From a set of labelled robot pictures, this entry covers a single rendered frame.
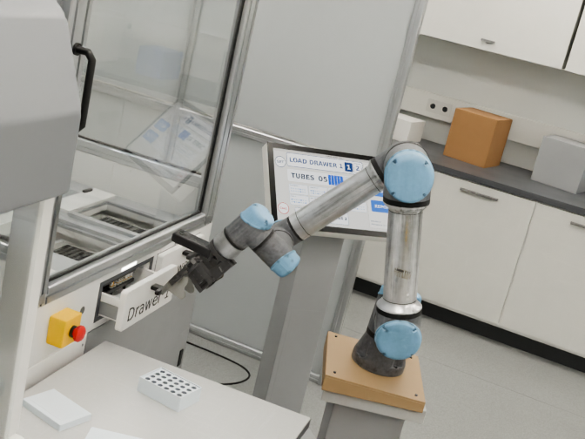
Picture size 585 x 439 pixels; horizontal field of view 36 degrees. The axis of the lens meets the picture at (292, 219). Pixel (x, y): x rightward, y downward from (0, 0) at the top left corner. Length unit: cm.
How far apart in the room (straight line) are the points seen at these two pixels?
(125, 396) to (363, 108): 205
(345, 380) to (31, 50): 133
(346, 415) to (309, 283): 84
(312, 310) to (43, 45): 204
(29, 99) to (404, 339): 124
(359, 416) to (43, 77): 143
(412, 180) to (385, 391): 59
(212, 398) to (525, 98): 385
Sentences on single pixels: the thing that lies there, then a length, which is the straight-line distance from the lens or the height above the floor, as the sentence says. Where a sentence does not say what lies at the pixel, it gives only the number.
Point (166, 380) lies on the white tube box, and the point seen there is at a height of 80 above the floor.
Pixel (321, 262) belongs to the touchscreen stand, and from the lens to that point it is 319.
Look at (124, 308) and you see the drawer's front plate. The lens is 229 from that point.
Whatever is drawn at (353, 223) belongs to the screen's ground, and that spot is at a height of 99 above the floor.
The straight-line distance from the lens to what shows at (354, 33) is 384.
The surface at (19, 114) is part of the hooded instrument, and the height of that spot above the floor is 151.
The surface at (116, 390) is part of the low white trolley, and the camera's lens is 217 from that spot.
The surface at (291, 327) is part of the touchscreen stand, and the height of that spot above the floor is 55.
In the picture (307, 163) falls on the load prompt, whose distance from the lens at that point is 309.
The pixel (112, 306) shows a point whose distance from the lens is 233.
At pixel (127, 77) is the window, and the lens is 216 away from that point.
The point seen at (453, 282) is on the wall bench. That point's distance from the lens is 519.
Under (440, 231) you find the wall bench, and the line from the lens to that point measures 514.
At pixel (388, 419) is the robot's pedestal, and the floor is 69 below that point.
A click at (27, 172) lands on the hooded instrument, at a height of 142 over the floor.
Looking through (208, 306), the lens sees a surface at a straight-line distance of 430.
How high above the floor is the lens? 180
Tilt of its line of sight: 16 degrees down
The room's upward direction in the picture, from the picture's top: 13 degrees clockwise
